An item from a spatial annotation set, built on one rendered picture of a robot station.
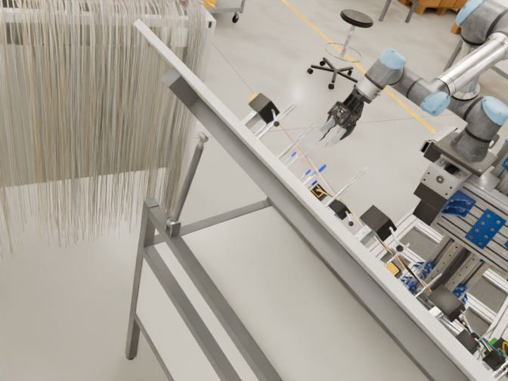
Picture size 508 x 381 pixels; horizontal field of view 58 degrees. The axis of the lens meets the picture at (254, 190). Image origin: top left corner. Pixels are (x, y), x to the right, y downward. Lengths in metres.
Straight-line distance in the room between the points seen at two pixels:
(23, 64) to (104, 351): 1.34
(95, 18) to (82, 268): 1.45
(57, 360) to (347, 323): 1.31
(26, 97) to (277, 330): 1.11
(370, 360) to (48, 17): 1.45
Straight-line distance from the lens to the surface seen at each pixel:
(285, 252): 1.79
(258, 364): 1.26
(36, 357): 2.37
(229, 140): 1.03
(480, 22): 1.79
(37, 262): 2.67
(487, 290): 3.15
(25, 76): 1.63
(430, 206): 2.13
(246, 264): 1.70
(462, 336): 1.24
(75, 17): 1.59
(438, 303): 1.21
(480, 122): 2.05
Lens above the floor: 2.07
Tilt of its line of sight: 40 degrees down
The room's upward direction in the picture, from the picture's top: 18 degrees clockwise
